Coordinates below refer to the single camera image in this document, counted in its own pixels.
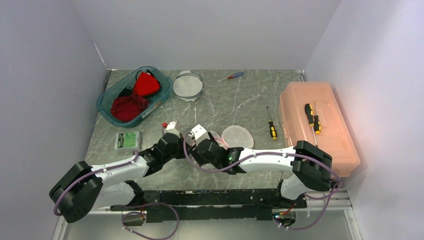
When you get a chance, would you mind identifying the pink-trimmed white mesh laundry bag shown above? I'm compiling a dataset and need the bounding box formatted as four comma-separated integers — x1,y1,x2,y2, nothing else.
207,125,254,149

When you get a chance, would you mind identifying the dark red bra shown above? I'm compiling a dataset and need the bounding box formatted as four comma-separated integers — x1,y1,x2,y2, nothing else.
110,94,150,123

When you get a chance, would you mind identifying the blue-trimmed white mesh laundry bag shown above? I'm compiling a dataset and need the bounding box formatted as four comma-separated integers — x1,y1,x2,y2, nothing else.
172,70,204,102

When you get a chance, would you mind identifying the black bra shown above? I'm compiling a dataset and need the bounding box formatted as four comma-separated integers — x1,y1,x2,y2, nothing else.
117,86,135,98

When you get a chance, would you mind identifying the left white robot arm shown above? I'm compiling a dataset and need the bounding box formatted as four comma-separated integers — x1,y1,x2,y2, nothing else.
48,133,190,223

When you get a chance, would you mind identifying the green labelled small box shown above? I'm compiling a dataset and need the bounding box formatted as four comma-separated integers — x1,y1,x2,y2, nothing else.
114,131,141,152

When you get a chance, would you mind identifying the teal plastic basin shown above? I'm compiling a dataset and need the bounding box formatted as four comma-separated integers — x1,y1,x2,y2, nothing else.
96,66,173,128

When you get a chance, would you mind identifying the yellow-black screwdriver on table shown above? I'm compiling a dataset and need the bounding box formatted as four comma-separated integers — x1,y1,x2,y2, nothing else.
266,106,278,140

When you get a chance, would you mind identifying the red-blue small screwdriver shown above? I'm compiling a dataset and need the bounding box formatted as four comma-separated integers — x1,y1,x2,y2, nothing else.
218,71,245,82

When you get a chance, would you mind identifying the large yellow-black screwdriver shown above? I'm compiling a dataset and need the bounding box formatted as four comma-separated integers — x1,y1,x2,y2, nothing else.
304,103,315,127

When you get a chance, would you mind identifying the medium yellow-black screwdriver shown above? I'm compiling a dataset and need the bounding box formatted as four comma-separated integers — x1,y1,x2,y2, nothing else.
313,103,322,147

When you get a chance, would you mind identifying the orange translucent plastic box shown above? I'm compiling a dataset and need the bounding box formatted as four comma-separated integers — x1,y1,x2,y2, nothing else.
278,82,361,178

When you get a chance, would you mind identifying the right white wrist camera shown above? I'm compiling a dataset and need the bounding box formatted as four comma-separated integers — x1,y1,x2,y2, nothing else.
186,124,210,147

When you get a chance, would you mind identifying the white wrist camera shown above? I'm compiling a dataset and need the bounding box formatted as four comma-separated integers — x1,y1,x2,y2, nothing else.
186,124,210,147
161,120,180,136

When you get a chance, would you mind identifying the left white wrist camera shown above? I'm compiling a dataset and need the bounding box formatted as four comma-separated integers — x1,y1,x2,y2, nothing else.
161,120,180,136

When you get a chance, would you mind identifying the black base frame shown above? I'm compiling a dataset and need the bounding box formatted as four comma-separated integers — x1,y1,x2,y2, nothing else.
109,188,307,223

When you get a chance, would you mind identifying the aluminium rail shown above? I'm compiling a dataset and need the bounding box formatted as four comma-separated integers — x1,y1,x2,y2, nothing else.
305,188,353,211

